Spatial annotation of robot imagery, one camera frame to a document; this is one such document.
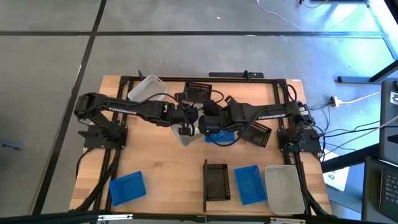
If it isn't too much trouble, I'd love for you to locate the black bracket bar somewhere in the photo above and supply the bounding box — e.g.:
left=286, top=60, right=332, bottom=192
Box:
left=207, top=70, right=265, bottom=79

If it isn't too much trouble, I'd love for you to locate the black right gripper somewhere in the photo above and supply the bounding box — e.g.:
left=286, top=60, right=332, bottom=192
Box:
left=198, top=95, right=237, bottom=136

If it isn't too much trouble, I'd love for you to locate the black desk foot bar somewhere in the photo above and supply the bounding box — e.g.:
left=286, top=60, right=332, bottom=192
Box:
left=337, top=58, right=398, bottom=84

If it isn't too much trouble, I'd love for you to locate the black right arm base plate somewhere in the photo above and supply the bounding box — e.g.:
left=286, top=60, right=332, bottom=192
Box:
left=277, top=127, right=323, bottom=154

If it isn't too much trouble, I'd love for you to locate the blue slotted plastic basket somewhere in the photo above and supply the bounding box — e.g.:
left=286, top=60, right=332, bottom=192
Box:
left=109, top=170, right=147, bottom=207
left=204, top=129, right=236, bottom=146
left=233, top=164, right=268, bottom=206

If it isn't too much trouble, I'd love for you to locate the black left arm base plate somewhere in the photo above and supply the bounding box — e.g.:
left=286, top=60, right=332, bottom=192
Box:
left=78, top=123, right=128, bottom=149

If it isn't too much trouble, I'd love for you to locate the white power cable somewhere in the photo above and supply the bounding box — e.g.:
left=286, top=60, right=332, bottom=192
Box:
left=340, top=90, right=382, bottom=105

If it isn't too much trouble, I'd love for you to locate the black slotted plastic basket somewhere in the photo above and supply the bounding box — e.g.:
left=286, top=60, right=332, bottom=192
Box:
left=182, top=81, right=213, bottom=103
left=241, top=120, right=272, bottom=148
left=203, top=163, right=231, bottom=202

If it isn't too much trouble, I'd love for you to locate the grey computer case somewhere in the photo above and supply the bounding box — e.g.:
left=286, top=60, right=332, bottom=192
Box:
left=378, top=80, right=398, bottom=167

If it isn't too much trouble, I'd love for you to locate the black side desk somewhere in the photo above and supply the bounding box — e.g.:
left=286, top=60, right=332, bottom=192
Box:
left=320, top=142, right=398, bottom=224

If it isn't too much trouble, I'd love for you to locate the black keyboard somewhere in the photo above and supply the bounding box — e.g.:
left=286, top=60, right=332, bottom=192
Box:
left=379, top=170, right=398, bottom=222

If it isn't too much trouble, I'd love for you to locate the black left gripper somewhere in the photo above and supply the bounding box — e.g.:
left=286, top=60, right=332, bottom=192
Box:
left=171, top=92, right=200, bottom=137

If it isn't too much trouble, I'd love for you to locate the silver metal bracket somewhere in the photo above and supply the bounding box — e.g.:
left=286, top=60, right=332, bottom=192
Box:
left=269, top=217, right=306, bottom=224
left=97, top=213, right=134, bottom=222

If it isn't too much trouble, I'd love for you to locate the white box with logo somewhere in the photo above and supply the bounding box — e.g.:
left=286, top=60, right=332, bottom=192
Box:
left=322, top=149, right=351, bottom=192

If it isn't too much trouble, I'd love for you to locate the thin white floor cable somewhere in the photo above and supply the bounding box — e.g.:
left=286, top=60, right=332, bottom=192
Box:
left=256, top=0, right=302, bottom=31

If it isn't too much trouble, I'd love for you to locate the grey cable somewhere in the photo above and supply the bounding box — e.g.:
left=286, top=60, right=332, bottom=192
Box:
left=323, top=114, right=398, bottom=156

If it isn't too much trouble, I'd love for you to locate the black aluminium rig frame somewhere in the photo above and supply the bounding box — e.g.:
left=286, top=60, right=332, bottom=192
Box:
left=70, top=75, right=332, bottom=223

